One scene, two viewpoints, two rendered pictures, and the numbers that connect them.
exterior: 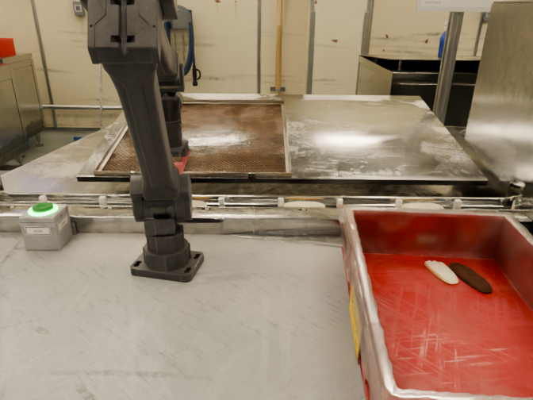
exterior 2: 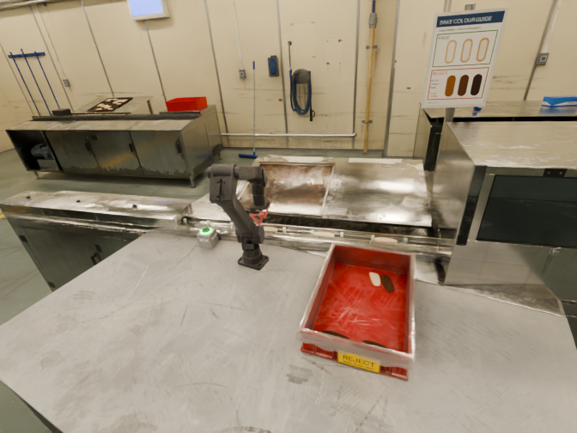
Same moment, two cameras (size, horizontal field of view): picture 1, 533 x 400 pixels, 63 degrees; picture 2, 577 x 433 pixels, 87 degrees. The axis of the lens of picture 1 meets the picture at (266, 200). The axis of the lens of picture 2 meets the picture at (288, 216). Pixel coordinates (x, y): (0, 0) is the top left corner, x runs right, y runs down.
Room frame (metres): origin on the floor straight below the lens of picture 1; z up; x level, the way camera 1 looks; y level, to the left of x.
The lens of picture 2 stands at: (-0.25, -0.31, 1.66)
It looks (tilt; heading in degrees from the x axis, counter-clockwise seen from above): 30 degrees down; 18
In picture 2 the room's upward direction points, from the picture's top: 5 degrees counter-clockwise
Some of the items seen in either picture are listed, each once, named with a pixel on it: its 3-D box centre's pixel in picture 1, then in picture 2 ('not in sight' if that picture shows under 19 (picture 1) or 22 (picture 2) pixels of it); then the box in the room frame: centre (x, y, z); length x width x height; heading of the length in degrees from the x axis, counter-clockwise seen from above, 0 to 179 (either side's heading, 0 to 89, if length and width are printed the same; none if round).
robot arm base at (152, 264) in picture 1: (166, 248); (252, 254); (0.71, 0.19, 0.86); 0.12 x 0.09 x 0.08; 79
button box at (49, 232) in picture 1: (48, 232); (209, 240); (0.80, 0.46, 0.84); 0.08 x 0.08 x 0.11; 0
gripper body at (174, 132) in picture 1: (169, 136); (258, 199); (0.92, 0.21, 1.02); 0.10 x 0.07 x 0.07; 0
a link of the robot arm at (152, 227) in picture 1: (161, 207); (250, 237); (0.73, 0.20, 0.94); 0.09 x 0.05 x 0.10; 7
